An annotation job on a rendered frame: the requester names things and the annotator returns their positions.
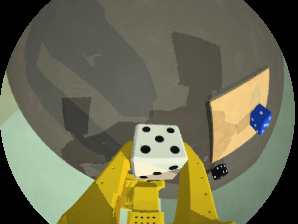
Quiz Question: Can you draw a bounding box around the tan square mat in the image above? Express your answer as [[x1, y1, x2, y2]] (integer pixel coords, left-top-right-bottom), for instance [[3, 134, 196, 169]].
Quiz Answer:
[[209, 68, 269, 163]]

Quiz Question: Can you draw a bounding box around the white die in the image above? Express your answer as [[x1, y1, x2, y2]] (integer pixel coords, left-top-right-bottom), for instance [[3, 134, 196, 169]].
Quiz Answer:
[[130, 124, 188, 180]]

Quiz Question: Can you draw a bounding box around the black die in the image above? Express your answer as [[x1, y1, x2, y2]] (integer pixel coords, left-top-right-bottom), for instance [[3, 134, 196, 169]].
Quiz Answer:
[[211, 164, 228, 180]]

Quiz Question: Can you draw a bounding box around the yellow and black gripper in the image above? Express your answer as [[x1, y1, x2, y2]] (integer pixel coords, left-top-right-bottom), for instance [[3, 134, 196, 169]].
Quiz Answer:
[[56, 141, 235, 224]]

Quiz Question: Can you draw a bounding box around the blue die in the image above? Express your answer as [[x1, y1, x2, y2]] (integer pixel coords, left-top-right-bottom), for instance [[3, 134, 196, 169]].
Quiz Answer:
[[250, 103, 272, 135]]

